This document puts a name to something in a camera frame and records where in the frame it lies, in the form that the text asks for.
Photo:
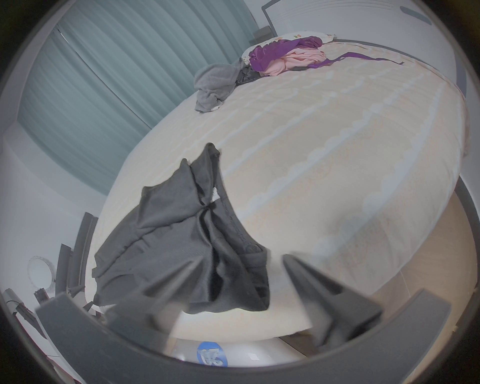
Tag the purple satin garment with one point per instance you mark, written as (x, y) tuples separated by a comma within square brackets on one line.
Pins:
[(270, 52)]

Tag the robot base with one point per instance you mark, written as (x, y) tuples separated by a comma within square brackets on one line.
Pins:
[(255, 356)]

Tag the grey bedside table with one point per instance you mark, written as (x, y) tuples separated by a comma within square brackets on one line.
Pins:
[(262, 33)]

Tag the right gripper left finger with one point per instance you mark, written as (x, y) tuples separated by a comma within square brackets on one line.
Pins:
[(161, 300)]

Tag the pink garment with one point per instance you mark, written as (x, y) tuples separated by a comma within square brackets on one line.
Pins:
[(292, 62)]

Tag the bed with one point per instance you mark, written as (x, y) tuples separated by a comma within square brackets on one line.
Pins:
[(337, 150)]

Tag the black chest of drawers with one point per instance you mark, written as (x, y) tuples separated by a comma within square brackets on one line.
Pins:
[(84, 243)]

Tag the blue-green curtain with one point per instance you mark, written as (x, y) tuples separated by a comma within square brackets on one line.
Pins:
[(112, 75)]

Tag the black T-shirt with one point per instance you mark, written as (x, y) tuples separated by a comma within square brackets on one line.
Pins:
[(168, 225)]

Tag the grey garment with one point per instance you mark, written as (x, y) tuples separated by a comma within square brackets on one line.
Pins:
[(217, 78)]

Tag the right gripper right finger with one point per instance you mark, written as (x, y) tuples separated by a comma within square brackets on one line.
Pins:
[(330, 311)]

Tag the black topped dressing table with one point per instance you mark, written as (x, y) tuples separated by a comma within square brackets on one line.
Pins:
[(63, 266)]

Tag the white printed pillow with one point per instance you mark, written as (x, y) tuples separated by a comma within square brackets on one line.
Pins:
[(326, 37)]

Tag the black shiny garment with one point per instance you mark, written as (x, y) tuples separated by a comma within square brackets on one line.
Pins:
[(247, 77)]

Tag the round white mirror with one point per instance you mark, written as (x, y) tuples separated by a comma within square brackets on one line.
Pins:
[(39, 270)]

